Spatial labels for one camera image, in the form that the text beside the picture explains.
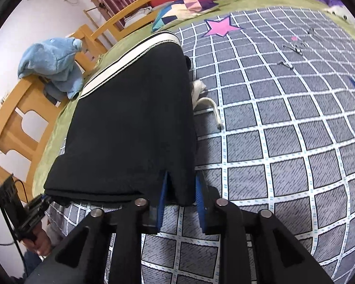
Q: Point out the light blue plush blanket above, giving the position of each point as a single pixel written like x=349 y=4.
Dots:
x=53 y=62

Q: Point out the wooden bed frame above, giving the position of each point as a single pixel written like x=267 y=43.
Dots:
x=6 y=133

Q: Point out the white dotted cloth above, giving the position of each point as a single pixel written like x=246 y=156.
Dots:
x=340 y=11

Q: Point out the grey checked sheet with stars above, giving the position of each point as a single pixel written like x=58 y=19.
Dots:
x=284 y=153

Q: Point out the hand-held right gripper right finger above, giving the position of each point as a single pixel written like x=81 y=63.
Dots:
x=199 y=204

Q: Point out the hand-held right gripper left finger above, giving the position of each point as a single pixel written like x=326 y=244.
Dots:
x=163 y=201

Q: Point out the colourful geometric pillow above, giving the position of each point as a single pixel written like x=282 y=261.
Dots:
x=180 y=9

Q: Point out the person's left hand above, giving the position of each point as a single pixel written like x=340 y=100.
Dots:
x=43 y=245

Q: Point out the black pants with white stripe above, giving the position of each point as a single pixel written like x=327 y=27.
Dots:
x=130 y=124

